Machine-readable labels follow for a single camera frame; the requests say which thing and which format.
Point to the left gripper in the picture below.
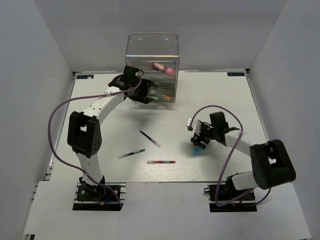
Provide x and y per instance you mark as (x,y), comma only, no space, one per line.
(145,84)

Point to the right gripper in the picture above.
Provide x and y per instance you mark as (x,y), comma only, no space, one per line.
(197,142)

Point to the blue eraser case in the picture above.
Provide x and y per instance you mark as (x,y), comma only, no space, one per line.
(197,150)

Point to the orange capped marker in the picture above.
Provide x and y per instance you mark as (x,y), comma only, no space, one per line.
(160,95)

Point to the pink glue bottle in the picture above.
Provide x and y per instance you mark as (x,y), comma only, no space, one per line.
(162,68)

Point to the clear drawer organizer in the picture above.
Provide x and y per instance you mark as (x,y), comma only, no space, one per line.
(163,83)

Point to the clear organizer lid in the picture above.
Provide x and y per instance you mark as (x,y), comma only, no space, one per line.
(152,44)

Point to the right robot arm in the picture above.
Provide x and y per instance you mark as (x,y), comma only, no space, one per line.
(271,165)

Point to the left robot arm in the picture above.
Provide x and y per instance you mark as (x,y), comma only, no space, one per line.
(84,129)

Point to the purple pen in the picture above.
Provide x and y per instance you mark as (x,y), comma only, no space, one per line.
(150,139)

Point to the red pen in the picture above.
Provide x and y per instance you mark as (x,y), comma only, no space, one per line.
(160,162)

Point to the green pen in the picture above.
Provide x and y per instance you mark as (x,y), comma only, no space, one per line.
(131,153)

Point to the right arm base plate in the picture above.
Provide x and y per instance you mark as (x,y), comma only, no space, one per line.
(242,204)

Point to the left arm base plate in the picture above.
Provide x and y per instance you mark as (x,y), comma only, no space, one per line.
(86,200)

